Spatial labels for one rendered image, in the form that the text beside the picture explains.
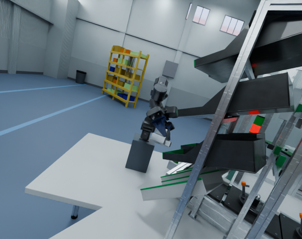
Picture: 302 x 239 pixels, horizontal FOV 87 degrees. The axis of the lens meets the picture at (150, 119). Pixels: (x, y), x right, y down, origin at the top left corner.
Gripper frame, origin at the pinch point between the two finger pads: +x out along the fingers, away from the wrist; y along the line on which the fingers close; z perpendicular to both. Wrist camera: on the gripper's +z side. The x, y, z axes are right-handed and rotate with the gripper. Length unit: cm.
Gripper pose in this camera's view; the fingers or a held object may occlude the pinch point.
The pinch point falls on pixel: (164, 131)
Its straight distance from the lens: 65.9
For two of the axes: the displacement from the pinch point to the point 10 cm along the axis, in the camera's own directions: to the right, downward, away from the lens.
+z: 8.8, -4.1, -2.3
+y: 4.1, 4.3, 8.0
